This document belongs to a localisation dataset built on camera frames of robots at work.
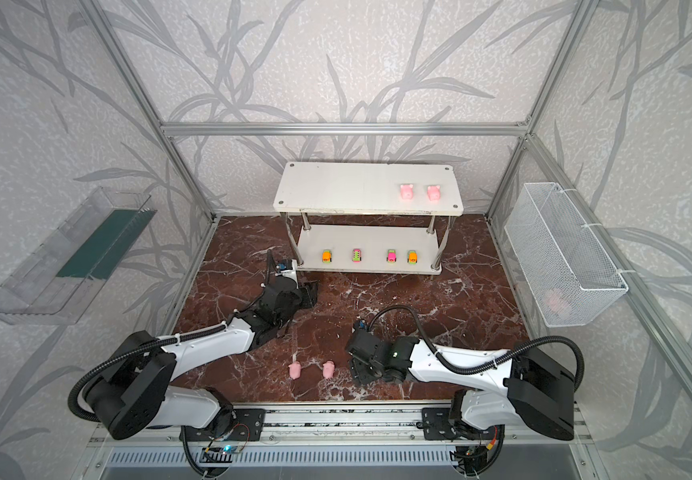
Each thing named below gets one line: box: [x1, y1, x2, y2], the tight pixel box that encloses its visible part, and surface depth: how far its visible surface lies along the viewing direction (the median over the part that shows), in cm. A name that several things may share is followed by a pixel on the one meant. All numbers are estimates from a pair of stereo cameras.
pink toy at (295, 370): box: [288, 361, 301, 380], surface depth 83 cm
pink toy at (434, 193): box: [427, 185, 441, 201], surface depth 79 cm
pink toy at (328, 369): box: [322, 360, 335, 379], surface depth 83 cm
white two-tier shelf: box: [273, 162, 464, 275], surface depth 86 cm
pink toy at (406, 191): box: [400, 184, 414, 200], surface depth 79 cm
